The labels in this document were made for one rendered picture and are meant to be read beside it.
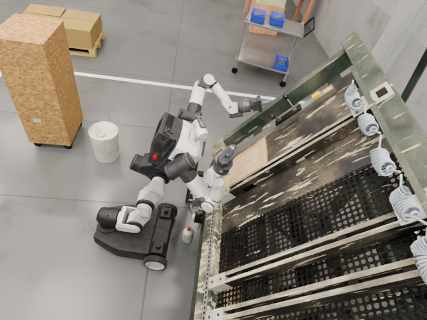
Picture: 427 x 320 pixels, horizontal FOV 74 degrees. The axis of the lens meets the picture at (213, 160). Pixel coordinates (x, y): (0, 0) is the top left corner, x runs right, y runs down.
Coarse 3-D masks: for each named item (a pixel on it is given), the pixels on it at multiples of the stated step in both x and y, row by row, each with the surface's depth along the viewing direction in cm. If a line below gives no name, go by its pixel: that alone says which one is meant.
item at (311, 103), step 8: (320, 96) 174; (328, 96) 173; (304, 104) 182; (312, 104) 178; (304, 112) 183; (288, 120) 188; (272, 128) 195; (280, 128) 194; (256, 136) 205; (264, 136) 200; (248, 144) 207; (240, 152) 213
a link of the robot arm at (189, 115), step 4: (192, 104) 187; (196, 104) 187; (188, 108) 187; (192, 108) 186; (196, 108) 186; (200, 108) 189; (184, 112) 186; (188, 112) 186; (192, 112) 185; (196, 112) 186; (180, 116) 186; (184, 116) 185; (188, 116) 185; (192, 116) 184; (184, 120) 186; (188, 120) 186; (192, 120) 185
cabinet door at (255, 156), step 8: (256, 144) 203; (264, 144) 196; (248, 152) 205; (256, 152) 198; (264, 152) 190; (240, 160) 209; (248, 160) 200; (256, 160) 193; (264, 160) 186; (232, 168) 211; (240, 168) 203; (248, 168) 195; (256, 168) 188; (232, 176) 205; (240, 176) 198; (224, 184) 207
